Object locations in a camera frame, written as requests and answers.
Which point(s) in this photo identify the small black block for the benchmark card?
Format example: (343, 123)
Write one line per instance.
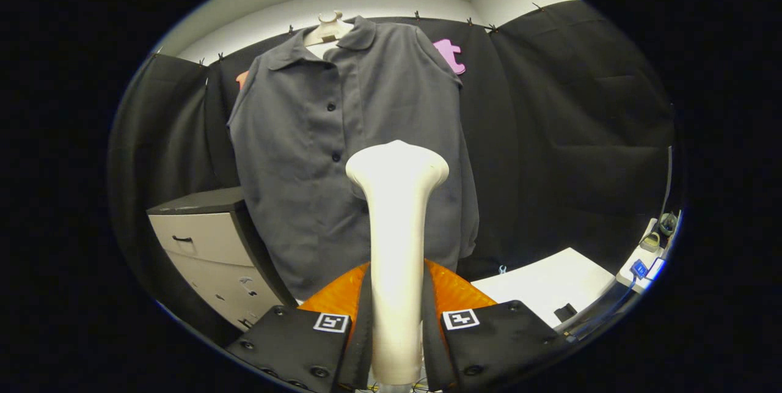
(565, 312)

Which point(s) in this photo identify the white garment steamer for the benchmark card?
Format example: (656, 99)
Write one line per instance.
(397, 246)

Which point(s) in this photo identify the grey drawer cabinet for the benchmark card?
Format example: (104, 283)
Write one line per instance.
(201, 240)

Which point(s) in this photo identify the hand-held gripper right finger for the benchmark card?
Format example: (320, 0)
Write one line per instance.
(434, 338)

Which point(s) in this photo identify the grey button shirt clothes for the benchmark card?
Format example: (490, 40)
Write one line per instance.
(293, 167)

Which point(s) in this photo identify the small blue device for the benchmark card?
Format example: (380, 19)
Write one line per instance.
(639, 269)

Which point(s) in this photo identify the white side table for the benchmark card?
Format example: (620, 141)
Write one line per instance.
(537, 283)

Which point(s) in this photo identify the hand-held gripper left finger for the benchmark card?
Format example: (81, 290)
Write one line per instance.
(361, 332)

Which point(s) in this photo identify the white torso hanger form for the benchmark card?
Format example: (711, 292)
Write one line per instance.
(328, 29)

